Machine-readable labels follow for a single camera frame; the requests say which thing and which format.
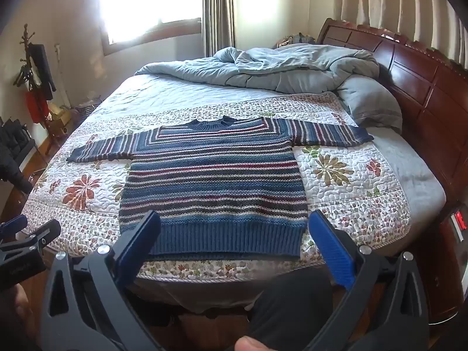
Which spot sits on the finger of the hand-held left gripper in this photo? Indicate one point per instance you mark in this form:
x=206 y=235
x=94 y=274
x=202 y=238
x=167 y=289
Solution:
x=14 y=223
x=38 y=236

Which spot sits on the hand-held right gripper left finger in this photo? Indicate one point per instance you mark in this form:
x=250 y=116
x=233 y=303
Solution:
x=140 y=241

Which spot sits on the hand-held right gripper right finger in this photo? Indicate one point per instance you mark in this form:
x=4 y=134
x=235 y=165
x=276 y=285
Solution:
x=331 y=250

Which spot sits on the striped knit sweater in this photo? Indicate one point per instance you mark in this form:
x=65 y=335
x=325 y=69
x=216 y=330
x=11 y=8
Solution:
x=219 y=182

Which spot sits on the pile of clothes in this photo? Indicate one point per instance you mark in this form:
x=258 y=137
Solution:
x=296 y=39

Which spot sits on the person's left hand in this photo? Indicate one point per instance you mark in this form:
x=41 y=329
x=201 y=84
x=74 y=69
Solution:
x=17 y=305

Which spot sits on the person's right hand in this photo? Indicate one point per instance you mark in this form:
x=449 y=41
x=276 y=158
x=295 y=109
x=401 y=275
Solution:
x=249 y=344

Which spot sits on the floral quilted bedspread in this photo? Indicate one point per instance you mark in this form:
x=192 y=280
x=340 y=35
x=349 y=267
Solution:
x=347 y=197

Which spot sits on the grey bed sheet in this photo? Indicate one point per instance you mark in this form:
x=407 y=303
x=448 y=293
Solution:
x=413 y=168

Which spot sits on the wooden bedside table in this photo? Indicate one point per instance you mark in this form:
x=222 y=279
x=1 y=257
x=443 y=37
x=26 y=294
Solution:
x=448 y=263

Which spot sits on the red bag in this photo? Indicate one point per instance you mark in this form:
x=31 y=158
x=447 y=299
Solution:
x=36 y=106

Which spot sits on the red device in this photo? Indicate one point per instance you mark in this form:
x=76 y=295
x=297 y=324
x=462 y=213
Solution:
x=459 y=221

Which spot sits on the woven basket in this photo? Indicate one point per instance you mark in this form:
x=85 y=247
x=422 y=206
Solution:
x=86 y=109

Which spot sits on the grey-blue pillow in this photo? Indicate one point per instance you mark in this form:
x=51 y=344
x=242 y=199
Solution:
x=369 y=102

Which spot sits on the black jacket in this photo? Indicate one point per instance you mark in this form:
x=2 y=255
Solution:
x=42 y=65

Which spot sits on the wooden coat rack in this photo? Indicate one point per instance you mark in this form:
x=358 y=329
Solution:
x=26 y=40

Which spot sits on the light blue duvet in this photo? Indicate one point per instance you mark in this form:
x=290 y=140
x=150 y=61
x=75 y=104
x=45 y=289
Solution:
x=274 y=73

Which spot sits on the wooden framed window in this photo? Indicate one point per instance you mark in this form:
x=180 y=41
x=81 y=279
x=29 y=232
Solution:
x=153 y=33

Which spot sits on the striped beige curtain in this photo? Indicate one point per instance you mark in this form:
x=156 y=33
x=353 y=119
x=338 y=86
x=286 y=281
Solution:
x=218 y=11

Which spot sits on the cream pleated curtain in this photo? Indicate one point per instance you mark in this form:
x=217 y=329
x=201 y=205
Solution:
x=387 y=0

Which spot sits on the wooden bed frame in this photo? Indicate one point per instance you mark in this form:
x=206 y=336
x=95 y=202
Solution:
x=420 y=91

